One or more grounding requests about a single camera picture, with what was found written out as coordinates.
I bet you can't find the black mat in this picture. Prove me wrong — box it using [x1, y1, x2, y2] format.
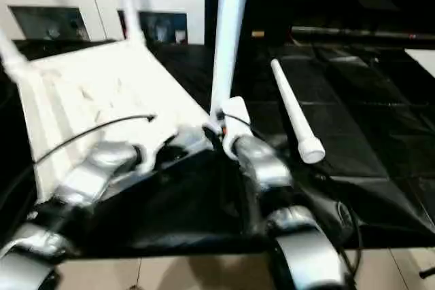
[0, 39, 435, 257]

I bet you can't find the white sheet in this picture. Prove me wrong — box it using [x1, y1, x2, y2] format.
[406, 48, 435, 77]

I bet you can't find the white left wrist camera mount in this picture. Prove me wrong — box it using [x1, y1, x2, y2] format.
[135, 126, 181, 175]

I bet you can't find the dark metal stand leg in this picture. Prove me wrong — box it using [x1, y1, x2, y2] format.
[419, 259, 435, 280]

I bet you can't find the blue upright panel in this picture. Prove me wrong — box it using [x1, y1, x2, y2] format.
[205, 0, 219, 46]

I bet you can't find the long metal rod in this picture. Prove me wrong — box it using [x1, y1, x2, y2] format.
[292, 26, 435, 42]

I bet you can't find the white plastic table top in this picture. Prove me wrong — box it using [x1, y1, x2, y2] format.
[16, 38, 219, 203]

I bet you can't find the white plastic table leg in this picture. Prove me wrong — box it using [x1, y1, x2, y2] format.
[117, 0, 147, 50]
[209, 0, 253, 125]
[270, 58, 326, 164]
[0, 27, 32, 81]

